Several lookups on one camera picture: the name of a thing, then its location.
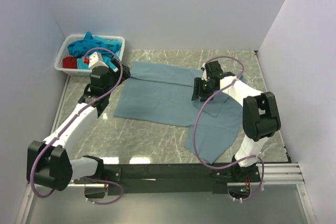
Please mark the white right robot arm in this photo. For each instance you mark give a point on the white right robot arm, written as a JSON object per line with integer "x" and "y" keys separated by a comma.
{"x": 260, "y": 117}

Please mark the aluminium rail frame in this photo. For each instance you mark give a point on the aluminium rail frame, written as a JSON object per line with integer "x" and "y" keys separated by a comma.
{"x": 273, "y": 174}

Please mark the grey-blue t shirt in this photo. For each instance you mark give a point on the grey-blue t shirt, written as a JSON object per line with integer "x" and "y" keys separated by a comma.
{"x": 162, "y": 94}

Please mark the bright blue t shirt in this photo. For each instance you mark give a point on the bright blue t shirt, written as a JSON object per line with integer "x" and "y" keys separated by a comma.
{"x": 79, "y": 48}

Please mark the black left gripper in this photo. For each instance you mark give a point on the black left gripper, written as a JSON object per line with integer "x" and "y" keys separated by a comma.
{"x": 117, "y": 64}

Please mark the red garment in basket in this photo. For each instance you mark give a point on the red garment in basket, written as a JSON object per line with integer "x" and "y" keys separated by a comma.
{"x": 69, "y": 63}

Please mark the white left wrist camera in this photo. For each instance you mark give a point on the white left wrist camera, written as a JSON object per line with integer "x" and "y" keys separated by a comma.
{"x": 95, "y": 60}

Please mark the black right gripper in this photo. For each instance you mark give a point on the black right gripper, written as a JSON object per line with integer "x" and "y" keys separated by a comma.
{"x": 198, "y": 84}

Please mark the light blue t shirt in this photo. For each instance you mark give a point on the light blue t shirt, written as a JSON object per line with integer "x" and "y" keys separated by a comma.
{"x": 83, "y": 62}

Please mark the white plastic laundry basket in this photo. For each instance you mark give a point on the white plastic laundry basket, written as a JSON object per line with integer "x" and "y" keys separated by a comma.
{"x": 63, "y": 52}

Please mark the black base crossbar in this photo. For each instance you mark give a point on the black base crossbar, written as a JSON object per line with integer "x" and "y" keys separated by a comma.
{"x": 177, "y": 178}

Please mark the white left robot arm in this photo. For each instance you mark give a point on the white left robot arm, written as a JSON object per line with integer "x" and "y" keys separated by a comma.
{"x": 48, "y": 163}

